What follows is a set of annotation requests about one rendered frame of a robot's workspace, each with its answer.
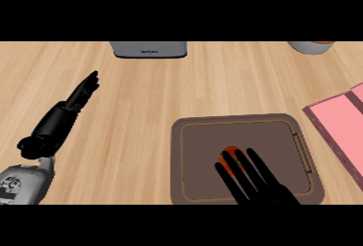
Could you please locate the red tomato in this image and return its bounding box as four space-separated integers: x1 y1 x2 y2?
216 145 246 179

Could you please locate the grey round container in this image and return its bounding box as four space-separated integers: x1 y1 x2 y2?
286 41 337 56

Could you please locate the pink cardboard box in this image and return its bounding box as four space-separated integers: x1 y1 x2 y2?
302 82 363 192

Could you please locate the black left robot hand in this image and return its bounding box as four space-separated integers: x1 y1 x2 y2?
16 70 100 160

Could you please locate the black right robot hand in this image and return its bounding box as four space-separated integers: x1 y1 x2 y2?
212 147 302 206

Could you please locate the brown tray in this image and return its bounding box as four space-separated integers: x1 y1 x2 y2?
168 112 325 206

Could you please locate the grey appliance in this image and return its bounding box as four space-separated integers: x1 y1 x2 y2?
108 41 188 60

